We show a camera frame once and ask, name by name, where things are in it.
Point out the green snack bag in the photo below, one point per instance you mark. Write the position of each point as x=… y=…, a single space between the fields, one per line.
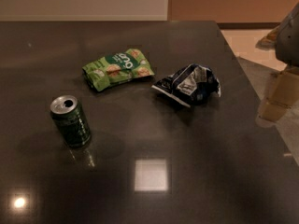
x=116 y=69

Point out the crumpled blue snack bag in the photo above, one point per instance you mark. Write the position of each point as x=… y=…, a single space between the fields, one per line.
x=190 y=85

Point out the cardboard box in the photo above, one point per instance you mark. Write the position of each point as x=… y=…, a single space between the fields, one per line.
x=280 y=94

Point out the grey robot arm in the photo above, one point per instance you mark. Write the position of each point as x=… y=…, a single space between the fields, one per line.
x=287 y=43

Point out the green soda can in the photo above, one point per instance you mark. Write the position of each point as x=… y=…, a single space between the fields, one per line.
x=67 y=113

